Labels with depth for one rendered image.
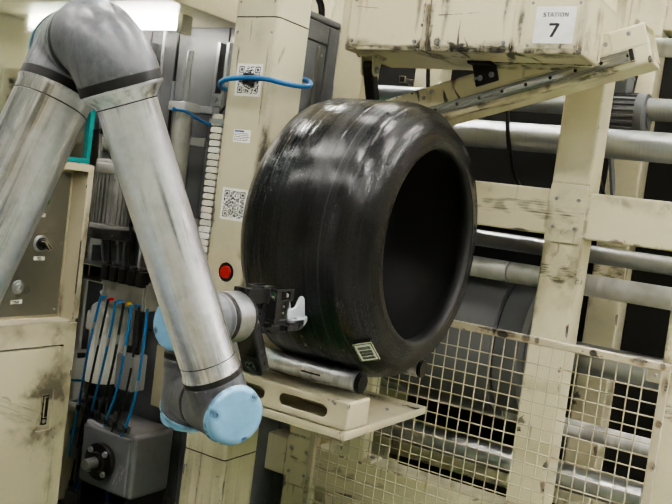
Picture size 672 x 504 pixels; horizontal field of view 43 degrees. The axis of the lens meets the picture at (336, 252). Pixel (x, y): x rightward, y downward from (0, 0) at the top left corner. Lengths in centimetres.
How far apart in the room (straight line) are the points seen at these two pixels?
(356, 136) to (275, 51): 41
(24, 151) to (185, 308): 31
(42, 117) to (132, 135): 15
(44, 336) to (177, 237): 91
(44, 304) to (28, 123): 89
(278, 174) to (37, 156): 57
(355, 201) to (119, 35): 60
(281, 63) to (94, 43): 88
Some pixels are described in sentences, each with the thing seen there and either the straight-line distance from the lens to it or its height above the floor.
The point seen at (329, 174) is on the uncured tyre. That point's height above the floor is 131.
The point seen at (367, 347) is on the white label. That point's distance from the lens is 169.
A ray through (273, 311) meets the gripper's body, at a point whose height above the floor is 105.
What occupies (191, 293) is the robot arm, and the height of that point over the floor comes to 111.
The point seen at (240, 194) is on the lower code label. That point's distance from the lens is 200.
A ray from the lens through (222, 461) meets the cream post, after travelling 208.
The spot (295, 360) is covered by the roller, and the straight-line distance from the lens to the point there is 182.
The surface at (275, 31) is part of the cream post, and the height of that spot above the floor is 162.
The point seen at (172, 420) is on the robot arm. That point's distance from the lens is 142.
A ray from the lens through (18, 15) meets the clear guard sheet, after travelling 199.
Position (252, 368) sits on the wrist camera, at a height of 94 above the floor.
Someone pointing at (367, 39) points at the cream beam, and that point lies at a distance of 217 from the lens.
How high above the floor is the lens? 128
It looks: 4 degrees down
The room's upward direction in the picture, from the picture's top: 7 degrees clockwise
